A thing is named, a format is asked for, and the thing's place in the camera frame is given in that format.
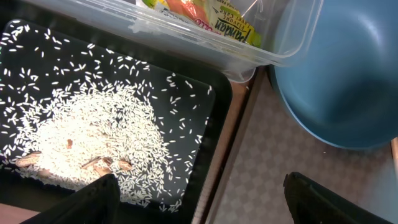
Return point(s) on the green snack wrapper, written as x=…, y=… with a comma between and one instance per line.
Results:
x=217, y=16

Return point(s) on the black tray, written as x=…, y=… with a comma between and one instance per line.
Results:
x=35, y=195

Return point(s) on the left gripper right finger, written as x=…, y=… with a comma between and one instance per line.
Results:
x=312, y=203

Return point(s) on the rice food waste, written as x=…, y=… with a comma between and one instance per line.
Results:
x=72, y=110

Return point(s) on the clear plastic bin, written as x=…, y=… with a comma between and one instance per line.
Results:
x=285, y=28

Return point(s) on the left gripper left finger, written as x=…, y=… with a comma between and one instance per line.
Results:
x=98, y=202

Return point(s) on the dark blue plate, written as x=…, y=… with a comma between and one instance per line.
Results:
x=344, y=92

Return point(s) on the brown serving tray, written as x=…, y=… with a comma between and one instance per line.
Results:
x=260, y=144

